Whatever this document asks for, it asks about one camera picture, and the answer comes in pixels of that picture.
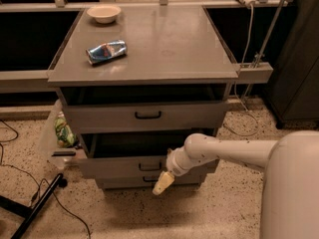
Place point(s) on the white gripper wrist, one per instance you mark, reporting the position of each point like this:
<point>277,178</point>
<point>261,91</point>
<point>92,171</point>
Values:
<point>173,165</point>

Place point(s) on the grey drawer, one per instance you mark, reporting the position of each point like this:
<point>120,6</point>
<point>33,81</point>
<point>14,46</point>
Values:
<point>130,154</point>
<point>144,117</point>
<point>146,181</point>

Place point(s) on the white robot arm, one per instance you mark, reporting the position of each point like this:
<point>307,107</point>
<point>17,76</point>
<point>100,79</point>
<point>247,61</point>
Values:
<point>290,194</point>

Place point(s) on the grey bottom drawer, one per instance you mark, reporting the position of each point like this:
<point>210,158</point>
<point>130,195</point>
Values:
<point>146,181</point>

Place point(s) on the grey top drawer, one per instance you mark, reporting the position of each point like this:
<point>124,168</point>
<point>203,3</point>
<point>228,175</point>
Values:
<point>144,117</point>

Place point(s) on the grey drawer cabinet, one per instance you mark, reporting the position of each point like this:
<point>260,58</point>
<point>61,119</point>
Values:
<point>174,57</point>

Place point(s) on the green snack bag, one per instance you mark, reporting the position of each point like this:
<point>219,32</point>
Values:
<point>65,137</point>

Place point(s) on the clear plastic bin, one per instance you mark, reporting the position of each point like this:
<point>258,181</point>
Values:
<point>49,148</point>

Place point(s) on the black stand leg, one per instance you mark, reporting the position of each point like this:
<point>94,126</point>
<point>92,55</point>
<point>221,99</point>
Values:
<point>29,213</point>

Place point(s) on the dark grey side cabinet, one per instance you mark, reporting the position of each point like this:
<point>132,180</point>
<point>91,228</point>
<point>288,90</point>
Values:
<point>293,89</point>

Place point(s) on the white bowl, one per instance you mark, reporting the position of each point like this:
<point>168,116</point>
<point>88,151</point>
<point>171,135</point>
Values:
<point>104,14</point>

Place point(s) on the metal diagonal rod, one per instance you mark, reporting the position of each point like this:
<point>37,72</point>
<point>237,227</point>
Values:
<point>254,65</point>

